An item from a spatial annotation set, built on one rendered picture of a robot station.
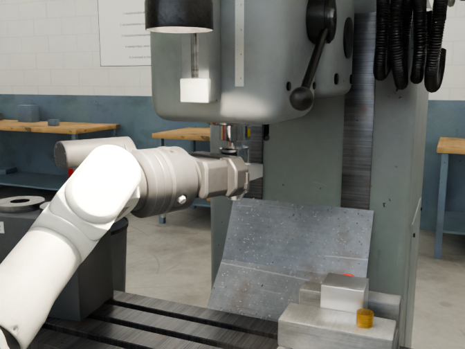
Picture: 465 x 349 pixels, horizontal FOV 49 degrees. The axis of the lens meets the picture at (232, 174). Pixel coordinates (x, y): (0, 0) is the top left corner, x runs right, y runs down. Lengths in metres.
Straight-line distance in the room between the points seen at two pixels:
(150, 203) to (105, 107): 5.54
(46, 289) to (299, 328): 0.34
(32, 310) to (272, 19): 0.42
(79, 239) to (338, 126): 0.68
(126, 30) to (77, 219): 5.48
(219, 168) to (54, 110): 6.01
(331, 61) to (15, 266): 0.55
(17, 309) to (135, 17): 5.51
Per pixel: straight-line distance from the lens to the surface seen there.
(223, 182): 0.70
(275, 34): 0.65
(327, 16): 0.75
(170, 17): 0.53
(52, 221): 0.56
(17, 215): 1.01
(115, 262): 2.70
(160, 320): 0.97
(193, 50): 0.65
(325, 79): 0.82
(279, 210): 1.15
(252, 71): 0.65
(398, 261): 1.14
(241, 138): 0.74
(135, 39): 5.93
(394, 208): 1.11
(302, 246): 1.12
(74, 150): 0.63
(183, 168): 0.66
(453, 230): 4.31
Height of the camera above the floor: 1.37
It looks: 10 degrees down
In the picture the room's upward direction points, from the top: straight up
